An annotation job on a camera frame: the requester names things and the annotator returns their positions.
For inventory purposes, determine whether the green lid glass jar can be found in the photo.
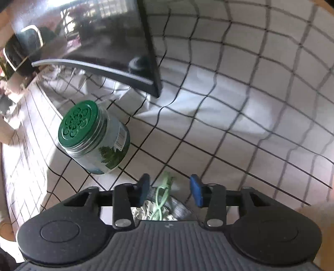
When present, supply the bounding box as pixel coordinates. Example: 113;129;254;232
57;100;130;175

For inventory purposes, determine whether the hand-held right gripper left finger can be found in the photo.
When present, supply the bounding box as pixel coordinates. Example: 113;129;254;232
63;173;151;231

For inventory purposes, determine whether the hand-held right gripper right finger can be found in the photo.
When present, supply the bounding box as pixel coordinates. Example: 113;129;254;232
190;174;264;231

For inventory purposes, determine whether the black chair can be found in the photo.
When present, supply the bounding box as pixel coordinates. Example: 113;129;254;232
4;25;44;72

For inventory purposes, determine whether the dark flat screen monitor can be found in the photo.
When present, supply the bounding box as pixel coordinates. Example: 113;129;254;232
4;0;163;99

